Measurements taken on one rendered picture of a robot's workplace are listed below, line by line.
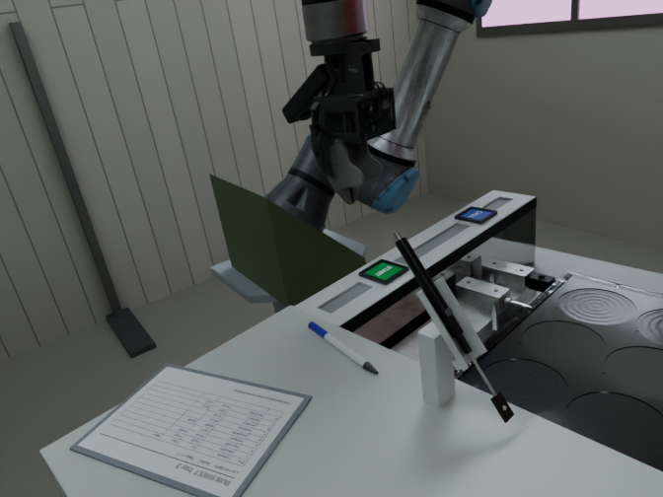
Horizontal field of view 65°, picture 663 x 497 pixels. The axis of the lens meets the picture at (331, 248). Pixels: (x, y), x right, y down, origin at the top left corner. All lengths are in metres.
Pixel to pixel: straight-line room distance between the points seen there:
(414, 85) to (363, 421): 0.71
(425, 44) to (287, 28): 2.21
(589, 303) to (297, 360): 0.45
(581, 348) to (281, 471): 0.43
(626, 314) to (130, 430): 0.66
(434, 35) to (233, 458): 0.83
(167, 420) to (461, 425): 0.31
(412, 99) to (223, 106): 2.06
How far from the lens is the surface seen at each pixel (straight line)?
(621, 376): 0.73
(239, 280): 1.20
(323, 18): 0.65
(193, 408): 0.62
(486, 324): 0.84
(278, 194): 1.14
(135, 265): 3.04
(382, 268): 0.83
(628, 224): 3.19
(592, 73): 3.10
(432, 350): 0.52
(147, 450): 0.59
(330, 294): 0.78
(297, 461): 0.53
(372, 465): 0.51
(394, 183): 1.09
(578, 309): 0.85
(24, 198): 2.86
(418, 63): 1.09
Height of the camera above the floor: 1.34
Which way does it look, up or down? 24 degrees down
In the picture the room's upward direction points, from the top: 9 degrees counter-clockwise
